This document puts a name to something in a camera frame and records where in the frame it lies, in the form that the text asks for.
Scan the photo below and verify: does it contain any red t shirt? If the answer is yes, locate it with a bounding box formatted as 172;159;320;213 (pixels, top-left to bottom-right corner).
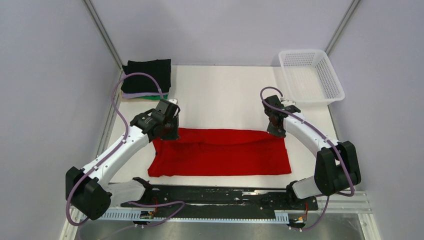
147;128;292;177

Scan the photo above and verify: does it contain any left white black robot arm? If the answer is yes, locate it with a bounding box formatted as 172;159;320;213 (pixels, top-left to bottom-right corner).
65;99;181;220

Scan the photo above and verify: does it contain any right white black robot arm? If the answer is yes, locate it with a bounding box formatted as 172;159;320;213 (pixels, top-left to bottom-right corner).
261;95;362;209

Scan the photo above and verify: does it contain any folded green t shirt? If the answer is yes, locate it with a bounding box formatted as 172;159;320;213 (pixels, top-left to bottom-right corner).
138;94;169;101

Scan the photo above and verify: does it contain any folded lavender t shirt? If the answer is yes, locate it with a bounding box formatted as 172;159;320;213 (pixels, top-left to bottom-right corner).
120;90;168;99

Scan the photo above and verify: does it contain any folded black t shirt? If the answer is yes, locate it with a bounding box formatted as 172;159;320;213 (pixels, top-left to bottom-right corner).
121;58;172;94

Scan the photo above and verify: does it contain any white plastic basket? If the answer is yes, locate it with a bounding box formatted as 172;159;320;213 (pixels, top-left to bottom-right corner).
278;49;345;106

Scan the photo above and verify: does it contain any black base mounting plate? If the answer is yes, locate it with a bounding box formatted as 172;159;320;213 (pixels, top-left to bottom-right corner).
137;184;319;219

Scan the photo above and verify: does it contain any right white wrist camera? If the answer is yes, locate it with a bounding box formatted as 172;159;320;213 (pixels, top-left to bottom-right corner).
280;98;296;105

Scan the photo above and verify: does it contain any white slotted cable duct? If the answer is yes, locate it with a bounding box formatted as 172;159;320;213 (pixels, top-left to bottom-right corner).
98;208;290;224

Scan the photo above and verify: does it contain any aluminium frame rail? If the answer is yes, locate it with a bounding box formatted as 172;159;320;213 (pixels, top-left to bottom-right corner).
70;186;373;215

